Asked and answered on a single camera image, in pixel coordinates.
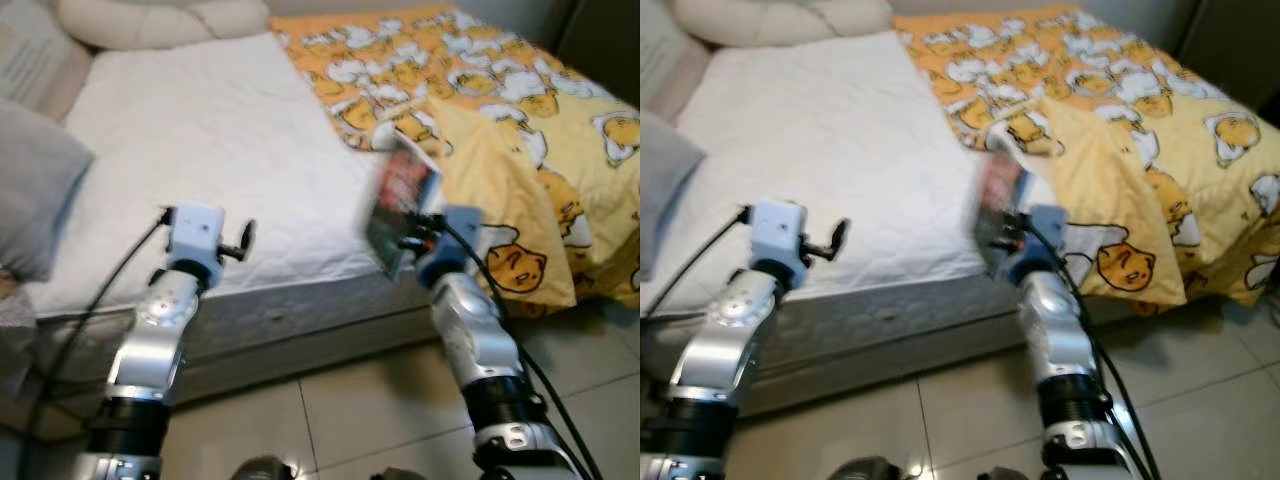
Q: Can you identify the yellow cartoon print blanket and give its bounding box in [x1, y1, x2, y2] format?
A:
[890, 5, 1280, 307]
[268, 5, 641, 319]

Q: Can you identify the white quilted mattress pad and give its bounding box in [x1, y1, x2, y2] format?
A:
[25, 32, 403, 319]
[645, 30, 1021, 319]

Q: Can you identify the beige bolster cushion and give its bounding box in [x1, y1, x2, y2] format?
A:
[672, 0, 893, 49]
[58, 0, 271, 51]

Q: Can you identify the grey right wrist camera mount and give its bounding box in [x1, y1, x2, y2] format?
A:
[415, 207, 485, 291]
[1005, 205, 1069, 287]

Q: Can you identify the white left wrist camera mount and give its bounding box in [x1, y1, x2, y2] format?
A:
[165, 202, 227, 291]
[748, 200, 809, 291]

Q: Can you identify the grey robot left leg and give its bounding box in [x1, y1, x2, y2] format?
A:
[840, 457, 907, 480]
[230, 457, 297, 480]

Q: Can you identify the dark cabinet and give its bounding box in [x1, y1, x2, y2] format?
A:
[555, 0, 641, 101]
[1175, 0, 1280, 97]

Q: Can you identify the grey quilted mattress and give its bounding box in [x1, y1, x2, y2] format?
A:
[640, 260, 1031, 417]
[0, 270, 447, 441]

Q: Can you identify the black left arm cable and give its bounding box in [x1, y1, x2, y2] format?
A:
[640, 205, 757, 323]
[20, 205, 176, 480]

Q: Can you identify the grey pillow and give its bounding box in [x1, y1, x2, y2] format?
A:
[0, 100, 96, 283]
[640, 110, 707, 283]

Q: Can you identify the dark red covered book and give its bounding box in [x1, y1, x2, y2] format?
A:
[365, 148, 441, 277]
[972, 150, 1031, 277]

